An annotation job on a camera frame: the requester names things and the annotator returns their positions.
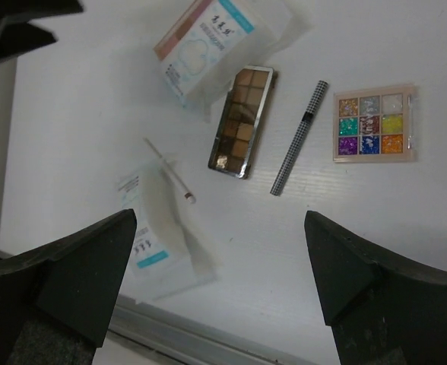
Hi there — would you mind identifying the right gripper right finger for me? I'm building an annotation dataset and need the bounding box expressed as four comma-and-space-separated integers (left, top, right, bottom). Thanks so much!
304, 211, 447, 364

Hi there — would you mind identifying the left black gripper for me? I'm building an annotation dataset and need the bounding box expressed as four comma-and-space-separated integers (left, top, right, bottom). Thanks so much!
0, 0, 84, 64

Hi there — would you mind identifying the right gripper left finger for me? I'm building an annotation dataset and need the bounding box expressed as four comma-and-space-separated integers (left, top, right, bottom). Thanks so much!
0, 209, 137, 364

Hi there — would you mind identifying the cotton pad packet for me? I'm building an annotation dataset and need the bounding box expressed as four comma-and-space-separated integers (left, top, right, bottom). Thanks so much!
154, 1, 315, 122
117, 161, 218, 304

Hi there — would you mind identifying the glitter eyeshadow palette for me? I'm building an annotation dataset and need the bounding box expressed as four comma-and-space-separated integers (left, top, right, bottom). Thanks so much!
333, 84, 417, 163

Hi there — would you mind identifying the brown eyeshadow palette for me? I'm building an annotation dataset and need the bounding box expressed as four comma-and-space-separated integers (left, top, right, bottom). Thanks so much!
208, 65, 278, 179

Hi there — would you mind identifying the thin white applicator stick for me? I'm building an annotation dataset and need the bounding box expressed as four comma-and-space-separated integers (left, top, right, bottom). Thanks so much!
143, 138, 196, 204

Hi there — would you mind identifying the houndstooth eyeliner pen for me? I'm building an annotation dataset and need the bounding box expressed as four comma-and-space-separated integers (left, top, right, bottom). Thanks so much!
270, 80, 329, 196

